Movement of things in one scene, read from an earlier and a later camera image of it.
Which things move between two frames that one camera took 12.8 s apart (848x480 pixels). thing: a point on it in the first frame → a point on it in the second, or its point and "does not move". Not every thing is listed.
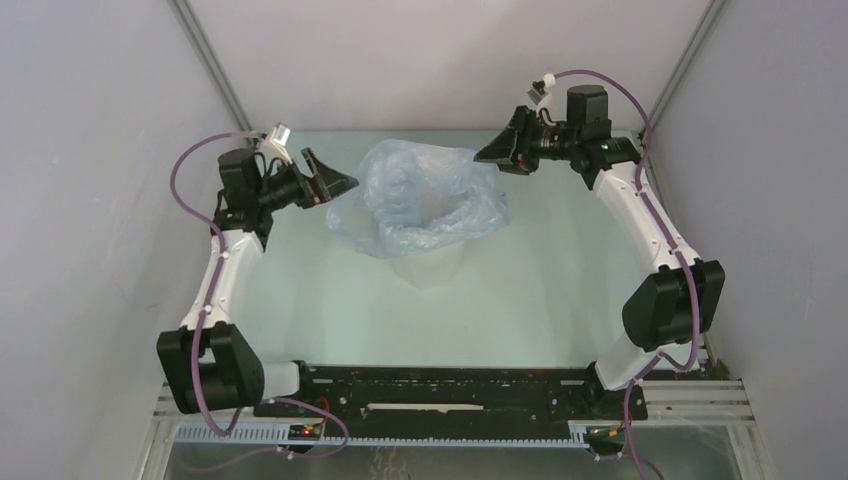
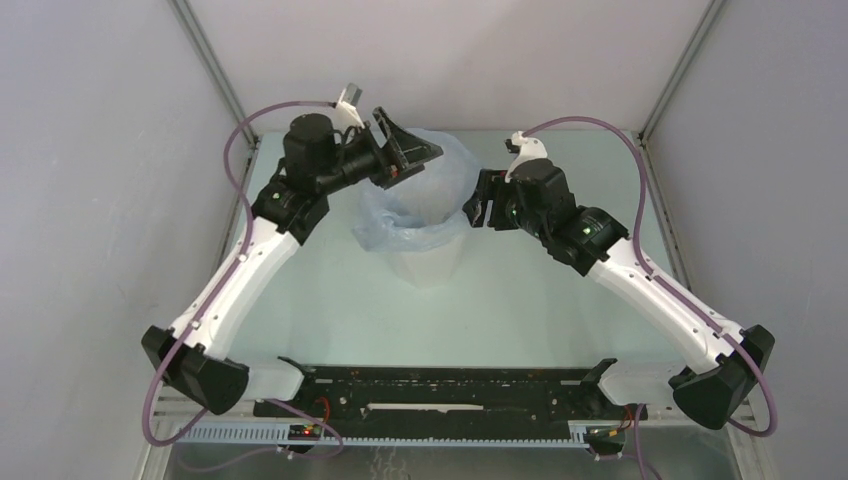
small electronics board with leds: x=311 y=432 does not move
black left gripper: x=335 y=183 → x=414 y=152
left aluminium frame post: x=214 y=66 does not move
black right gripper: x=509 y=149 → x=490 y=185
